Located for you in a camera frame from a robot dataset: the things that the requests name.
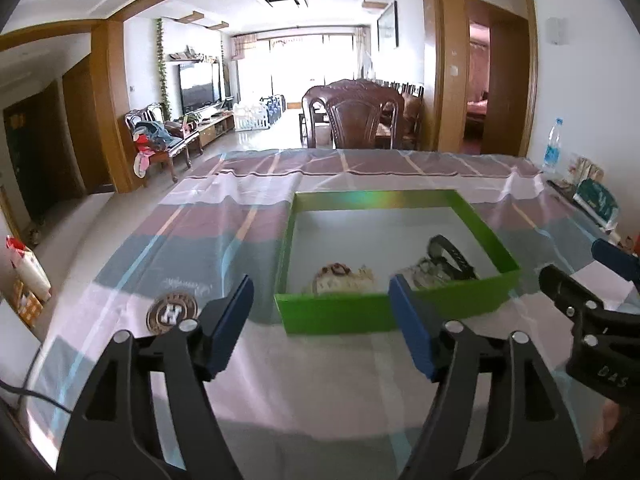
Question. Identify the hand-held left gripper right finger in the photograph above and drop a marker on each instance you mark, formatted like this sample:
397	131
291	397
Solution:
410	330

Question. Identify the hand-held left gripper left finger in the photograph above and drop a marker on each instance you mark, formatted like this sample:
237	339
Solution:
227	332

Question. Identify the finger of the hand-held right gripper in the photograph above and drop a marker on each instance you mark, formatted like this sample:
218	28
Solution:
567	290
617	260

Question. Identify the round bronze H coaster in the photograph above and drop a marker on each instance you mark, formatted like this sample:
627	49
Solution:
172	312

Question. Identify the green cardboard box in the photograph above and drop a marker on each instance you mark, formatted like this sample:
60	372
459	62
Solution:
340	312

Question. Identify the dark green packet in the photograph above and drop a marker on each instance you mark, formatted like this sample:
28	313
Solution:
597	205

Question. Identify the silver bangle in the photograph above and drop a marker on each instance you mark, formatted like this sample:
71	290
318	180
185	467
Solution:
425	272

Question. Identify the black watch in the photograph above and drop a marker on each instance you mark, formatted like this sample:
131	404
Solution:
450	255

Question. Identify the small cardboard boxes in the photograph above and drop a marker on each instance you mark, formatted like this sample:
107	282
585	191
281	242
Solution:
585	170

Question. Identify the plaid tablecloth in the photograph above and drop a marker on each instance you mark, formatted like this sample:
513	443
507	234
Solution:
325	410

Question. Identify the clear plastic water bottle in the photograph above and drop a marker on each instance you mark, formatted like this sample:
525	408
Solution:
552	152

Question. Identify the wooden armchair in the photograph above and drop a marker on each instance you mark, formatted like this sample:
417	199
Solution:
175	152

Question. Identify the pink bed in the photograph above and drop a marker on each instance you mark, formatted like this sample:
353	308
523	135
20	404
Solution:
476	111

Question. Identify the wooden television cabinet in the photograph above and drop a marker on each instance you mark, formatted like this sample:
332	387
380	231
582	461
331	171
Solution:
217	127

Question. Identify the pile of clothes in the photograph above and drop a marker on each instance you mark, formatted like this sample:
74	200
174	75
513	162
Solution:
150	140

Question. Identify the red and white bag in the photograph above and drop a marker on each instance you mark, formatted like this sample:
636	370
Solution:
27	270

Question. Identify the carved dark wooden chair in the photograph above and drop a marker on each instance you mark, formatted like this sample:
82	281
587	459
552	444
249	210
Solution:
357	120

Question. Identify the white play fence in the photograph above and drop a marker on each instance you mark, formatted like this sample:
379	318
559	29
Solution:
250	116

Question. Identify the flat screen television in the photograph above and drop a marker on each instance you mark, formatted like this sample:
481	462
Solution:
200	87

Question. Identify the dark wooden door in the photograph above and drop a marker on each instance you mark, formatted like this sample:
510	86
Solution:
30	160

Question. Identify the green ivy garland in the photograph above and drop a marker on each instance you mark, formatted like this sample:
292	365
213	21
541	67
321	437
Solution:
163	70

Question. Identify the white wall box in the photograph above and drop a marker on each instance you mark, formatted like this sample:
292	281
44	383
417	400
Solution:
557	30

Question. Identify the wall shelf with ornaments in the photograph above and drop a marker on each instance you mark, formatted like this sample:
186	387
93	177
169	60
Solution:
192	56

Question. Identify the framed wall picture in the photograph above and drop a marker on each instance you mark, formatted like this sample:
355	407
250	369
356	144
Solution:
387	25

